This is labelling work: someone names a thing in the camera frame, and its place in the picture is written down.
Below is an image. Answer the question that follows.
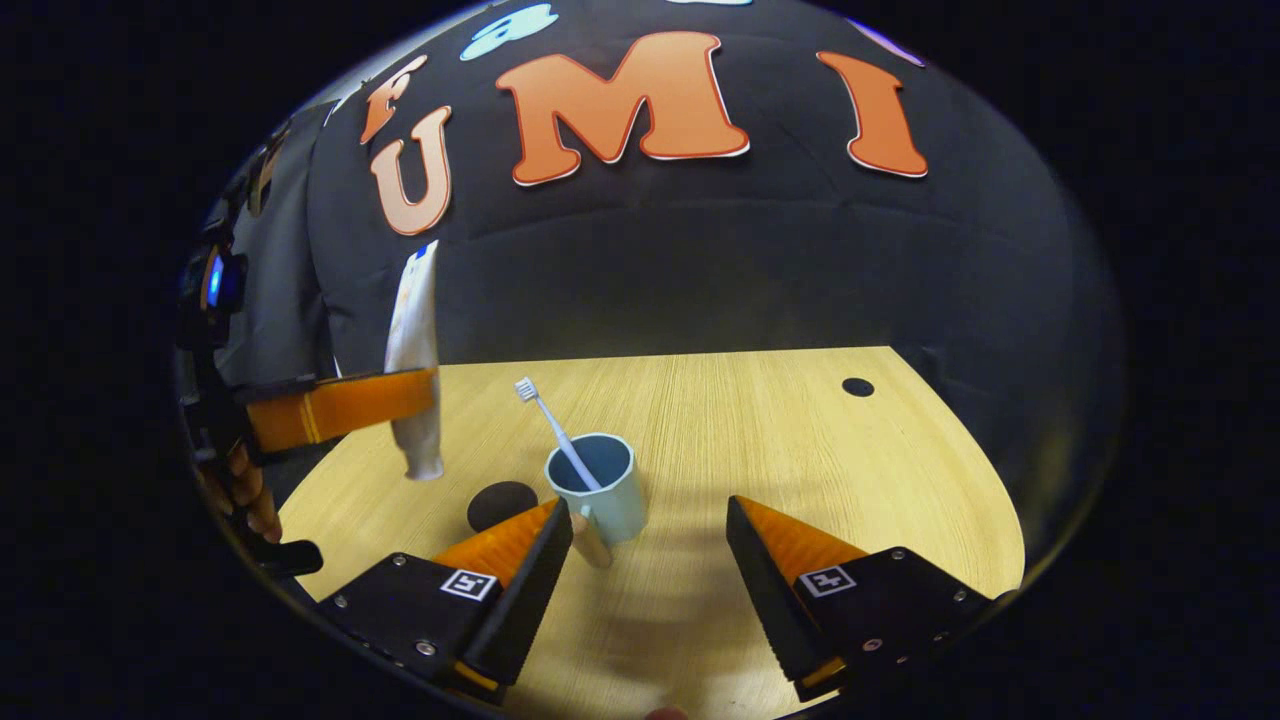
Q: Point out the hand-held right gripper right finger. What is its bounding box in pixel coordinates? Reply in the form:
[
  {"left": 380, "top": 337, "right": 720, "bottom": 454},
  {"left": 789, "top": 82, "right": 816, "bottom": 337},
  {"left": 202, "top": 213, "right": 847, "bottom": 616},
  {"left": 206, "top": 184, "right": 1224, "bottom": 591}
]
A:
[{"left": 726, "top": 495, "right": 1006, "bottom": 703}]

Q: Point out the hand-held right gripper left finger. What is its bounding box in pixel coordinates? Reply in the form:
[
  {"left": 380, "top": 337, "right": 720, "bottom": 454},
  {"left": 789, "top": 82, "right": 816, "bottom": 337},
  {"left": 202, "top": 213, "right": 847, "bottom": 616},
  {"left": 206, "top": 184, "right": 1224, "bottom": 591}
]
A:
[{"left": 318, "top": 497, "right": 575, "bottom": 701}]

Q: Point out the dark round coaster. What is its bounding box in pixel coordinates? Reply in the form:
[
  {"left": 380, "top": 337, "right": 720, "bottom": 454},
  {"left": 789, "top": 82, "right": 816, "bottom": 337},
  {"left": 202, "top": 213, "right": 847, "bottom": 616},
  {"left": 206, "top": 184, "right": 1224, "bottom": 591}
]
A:
[{"left": 467, "top": 481, "right": 541, "bottom": 533}]

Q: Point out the white toothpaste tube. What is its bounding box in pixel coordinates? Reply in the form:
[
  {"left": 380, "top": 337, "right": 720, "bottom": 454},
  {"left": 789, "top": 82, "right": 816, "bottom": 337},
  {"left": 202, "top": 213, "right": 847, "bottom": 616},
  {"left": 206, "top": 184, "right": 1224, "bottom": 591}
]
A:
[{"left": 384, "top": 240, "right": 445, "bottom": 482}]

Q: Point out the light blue cup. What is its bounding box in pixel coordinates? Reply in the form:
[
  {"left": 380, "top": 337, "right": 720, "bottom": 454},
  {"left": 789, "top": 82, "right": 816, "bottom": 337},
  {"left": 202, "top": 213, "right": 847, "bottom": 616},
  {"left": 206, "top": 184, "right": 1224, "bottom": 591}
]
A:
[{"left": 544, "top": 432, "right": 649, "bottom": 569}]

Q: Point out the white toothbrush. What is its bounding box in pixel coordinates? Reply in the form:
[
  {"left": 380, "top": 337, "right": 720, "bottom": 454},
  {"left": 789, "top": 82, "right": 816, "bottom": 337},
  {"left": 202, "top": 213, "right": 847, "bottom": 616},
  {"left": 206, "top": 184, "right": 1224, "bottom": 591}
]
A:
[{"left": 514, "top": 376, "right": 604, "bottom": 493}]

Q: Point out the wooden desktop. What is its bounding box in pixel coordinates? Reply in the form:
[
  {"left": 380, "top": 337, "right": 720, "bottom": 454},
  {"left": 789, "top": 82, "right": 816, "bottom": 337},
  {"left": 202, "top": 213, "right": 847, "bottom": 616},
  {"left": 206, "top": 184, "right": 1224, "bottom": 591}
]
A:
[{"left": 280, "top": 346, "right": 1026, "bottom": 720}]

